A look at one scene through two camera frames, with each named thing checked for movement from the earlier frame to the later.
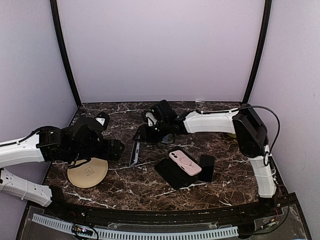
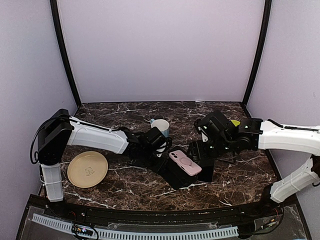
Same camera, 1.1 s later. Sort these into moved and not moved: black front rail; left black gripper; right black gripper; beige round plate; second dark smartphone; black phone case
Moved: right black gripper; left black gripper
Not moved: black front rail; second dark smartphone; black phone case; beige round plate
